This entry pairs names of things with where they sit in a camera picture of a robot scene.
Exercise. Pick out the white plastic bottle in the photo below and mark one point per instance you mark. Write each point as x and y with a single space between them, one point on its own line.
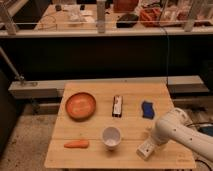
146 149

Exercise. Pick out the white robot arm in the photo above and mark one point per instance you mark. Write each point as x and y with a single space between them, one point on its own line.
172 126

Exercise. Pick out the orange ceramic bowl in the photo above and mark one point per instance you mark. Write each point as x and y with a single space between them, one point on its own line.
80 106

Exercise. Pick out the blue sponge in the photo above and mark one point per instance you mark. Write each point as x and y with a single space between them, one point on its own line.
148 111

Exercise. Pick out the white paper cup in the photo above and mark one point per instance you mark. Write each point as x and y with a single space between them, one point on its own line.
111 137

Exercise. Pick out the orange carrot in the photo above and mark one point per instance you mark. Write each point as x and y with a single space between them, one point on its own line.
77 144

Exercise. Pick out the black bag on bench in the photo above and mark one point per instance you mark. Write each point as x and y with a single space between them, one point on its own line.
127 21

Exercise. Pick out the orange box on bench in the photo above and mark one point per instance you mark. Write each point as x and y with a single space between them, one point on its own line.
149 17

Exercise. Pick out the diagonal metal rod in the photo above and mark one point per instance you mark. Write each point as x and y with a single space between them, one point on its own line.
18 76

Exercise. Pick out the black floor device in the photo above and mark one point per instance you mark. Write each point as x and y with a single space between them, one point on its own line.
208 130

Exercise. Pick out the metal frame post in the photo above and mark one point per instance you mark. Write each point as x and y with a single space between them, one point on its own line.
101 16

